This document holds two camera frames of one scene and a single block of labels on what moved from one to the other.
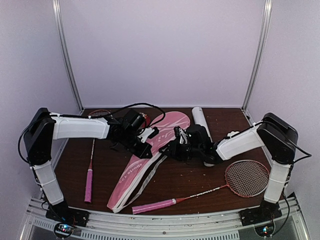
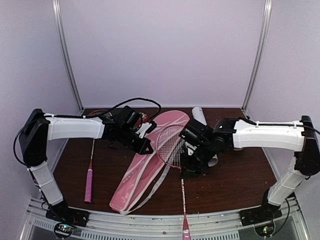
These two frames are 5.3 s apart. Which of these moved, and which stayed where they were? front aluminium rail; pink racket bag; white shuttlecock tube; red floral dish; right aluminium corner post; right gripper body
Moved: pink racket bag; right gripper body
Stayed: red floral dish; right aluminium corner post; front aluminium rail; white shuttlecock tube
